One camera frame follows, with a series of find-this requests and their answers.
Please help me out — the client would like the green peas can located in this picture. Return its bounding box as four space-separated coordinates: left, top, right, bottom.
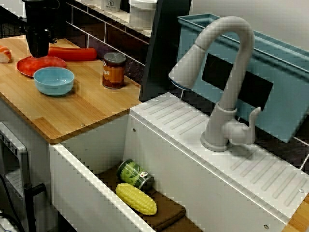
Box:
117 159 155 190

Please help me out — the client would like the black wire rack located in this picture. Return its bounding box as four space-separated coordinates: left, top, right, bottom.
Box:
0 21 27 39

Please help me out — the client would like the grey toy faucet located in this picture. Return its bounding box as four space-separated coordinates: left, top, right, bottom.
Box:
168 16 262 153

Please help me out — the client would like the dark shelf side panel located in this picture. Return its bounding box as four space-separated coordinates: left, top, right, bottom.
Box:
139 0 193 102

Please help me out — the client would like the yellow toy corn cob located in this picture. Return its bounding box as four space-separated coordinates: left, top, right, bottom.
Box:
115 183 158 216

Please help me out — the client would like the grey appliance door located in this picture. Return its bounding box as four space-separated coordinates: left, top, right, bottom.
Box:
0 122 31 218

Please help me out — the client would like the brown folded cloth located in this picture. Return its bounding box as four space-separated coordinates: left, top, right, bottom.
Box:
96 166 187 232

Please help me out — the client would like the red plate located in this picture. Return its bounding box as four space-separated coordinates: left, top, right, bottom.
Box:
16 56 68 78

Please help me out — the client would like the light blue bowl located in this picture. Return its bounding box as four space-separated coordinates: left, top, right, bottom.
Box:
33 67 75 96

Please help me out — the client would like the orange and white toy sushi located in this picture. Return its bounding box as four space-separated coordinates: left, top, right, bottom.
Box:
0 45 12 64

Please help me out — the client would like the teal plastic bin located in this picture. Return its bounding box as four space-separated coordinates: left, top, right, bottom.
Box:
177 13 309 144

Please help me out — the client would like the white toy sink unit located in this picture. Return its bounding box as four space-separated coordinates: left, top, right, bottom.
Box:
49 91 309 232

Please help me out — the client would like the large jar with white lid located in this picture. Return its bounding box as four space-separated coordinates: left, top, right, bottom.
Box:
128 0 159 30

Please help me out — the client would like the black cabinet door handle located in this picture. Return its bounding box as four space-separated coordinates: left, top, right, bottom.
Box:
23 183 47 232

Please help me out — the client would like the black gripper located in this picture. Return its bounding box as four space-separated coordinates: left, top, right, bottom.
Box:
25 26 58 59

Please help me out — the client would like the red toy sausage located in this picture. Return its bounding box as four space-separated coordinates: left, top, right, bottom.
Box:
48 47 98 62

